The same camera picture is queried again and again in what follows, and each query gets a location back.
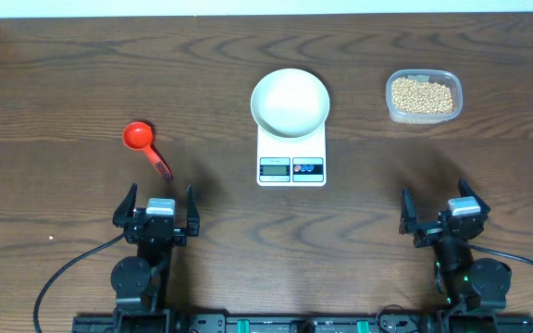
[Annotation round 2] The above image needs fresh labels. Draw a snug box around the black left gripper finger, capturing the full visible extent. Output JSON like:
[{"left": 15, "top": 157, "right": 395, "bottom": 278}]
[
  {"left": 112, "top": 183, "right": 138, "bottom": 228},
  {"left": 186, "top": 185, "right": 200, "bottom": 237}
]

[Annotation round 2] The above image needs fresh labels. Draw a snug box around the white digital kitchen scale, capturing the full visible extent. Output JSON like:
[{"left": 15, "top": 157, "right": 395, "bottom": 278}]
[{"left": 256, "top": 125, "right": 327, "bottom": 187}]

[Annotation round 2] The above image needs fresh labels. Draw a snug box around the clear plastic container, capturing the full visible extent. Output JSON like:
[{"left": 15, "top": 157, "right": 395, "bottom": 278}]
[{"left": 386, "top": 69, "right": 464, "bottom": 125}]

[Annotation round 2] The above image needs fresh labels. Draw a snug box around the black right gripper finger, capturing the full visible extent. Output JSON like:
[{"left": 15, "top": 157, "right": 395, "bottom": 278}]
[
  {"left": 399, "top": 188, "right": 417, "bottom": 234},
  {"left": 458, "top": 178, "right": 490, "bottom": 215}
]

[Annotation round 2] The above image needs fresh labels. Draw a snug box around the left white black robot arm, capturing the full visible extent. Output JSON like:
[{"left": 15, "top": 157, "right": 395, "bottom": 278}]
[{"left": 110, "top": 184, "right": 200, "bottom": 332}]

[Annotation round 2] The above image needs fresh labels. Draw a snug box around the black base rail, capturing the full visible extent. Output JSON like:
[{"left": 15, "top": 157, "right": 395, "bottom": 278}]
[{"left": 71, "top": 310, "right": 533, "bottom": 333}]

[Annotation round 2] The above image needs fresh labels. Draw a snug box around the white ceramic bowl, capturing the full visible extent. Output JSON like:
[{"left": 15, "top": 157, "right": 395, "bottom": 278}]
[{"left": 250, "top": 68, "right": 330, "bottom": 141}]

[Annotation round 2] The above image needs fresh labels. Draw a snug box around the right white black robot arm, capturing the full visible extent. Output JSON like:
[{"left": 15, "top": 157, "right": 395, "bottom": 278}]
[{"left": 399, "top": 179, "right": 512, "bottom": 332}]

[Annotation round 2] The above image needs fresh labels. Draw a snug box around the red plastic measuring scoop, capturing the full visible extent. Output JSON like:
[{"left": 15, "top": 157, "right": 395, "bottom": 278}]
[{"left": 122, "top": 121, "right": 173, "bottom": 181}]

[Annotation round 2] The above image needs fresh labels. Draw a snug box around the soybeans pile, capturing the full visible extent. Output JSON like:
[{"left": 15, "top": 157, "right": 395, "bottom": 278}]
[{"left": 390, "top": 78, "right": 453, "bottom": 114}]

